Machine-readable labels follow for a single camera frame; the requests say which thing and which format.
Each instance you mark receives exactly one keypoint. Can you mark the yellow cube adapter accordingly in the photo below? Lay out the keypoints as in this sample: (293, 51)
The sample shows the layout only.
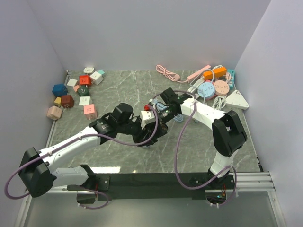
(57, 102)

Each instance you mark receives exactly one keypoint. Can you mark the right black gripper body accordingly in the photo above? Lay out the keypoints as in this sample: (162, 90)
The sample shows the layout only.
(166, 115)

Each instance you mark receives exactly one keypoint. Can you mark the blue cube socket adapter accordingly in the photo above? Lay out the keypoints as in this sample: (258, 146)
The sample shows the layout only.
(59, 90)

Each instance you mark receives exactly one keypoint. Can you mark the beige pink cube adapter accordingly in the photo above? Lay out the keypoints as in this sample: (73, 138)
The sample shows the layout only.
(54, 113)

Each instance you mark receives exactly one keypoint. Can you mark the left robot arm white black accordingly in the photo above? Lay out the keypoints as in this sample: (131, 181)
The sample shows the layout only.
(42, 170)

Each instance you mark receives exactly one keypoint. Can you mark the light blue long power strip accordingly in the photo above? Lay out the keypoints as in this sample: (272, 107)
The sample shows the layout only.
(159, 106)

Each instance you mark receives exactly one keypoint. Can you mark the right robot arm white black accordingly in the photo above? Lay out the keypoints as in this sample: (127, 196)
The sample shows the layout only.
(228, 132)

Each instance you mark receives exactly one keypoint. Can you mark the white double adapter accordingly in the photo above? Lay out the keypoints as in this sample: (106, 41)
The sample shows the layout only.
(88, 70)

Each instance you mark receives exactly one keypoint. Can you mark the dark green cube adapter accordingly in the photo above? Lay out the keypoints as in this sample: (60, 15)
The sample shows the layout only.
(83, 91)

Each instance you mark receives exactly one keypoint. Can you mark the teal power strip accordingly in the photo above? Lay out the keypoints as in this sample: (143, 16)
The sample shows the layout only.
(232, 77)

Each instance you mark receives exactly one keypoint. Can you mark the small white flat adapter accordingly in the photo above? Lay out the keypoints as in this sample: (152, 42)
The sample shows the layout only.
(72, 82)

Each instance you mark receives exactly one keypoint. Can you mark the white cube socket adapter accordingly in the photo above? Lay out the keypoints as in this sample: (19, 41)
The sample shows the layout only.
(85, 100)

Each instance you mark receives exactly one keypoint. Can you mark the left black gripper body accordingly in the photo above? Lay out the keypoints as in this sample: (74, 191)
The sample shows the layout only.
(137, 133)

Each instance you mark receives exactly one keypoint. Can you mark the light blue round power strip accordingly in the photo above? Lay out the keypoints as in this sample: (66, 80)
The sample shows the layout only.
(204, 88)

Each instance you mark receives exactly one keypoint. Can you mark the brown cube socket adapter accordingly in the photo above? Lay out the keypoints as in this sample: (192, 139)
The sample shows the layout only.
(67, 101)

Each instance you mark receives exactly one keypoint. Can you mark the aluminium rail frame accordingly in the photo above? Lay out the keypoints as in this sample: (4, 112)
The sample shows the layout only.
(251, 203)

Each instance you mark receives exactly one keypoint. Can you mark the orange power strip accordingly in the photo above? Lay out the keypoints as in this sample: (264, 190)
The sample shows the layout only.
(218, 72)

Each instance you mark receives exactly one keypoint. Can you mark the pink cube socket adapter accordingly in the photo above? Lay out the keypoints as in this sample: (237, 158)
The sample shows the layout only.
(90, 111)

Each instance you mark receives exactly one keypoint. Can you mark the red cube socket adapter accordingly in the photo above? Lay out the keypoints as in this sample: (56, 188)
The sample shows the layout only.
(84, 80)

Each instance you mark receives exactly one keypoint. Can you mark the white teal cube adapter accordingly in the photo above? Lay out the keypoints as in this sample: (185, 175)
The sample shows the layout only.
(97, 77)

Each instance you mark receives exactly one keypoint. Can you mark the pink round power strip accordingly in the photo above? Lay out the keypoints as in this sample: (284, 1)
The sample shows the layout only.
(222, 86)

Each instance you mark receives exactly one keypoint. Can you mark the white triangular power strip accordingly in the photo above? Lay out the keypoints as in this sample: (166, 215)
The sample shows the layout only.
(236, 99)

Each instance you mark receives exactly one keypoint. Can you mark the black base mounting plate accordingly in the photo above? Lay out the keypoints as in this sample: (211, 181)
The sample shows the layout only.
(152, 186)

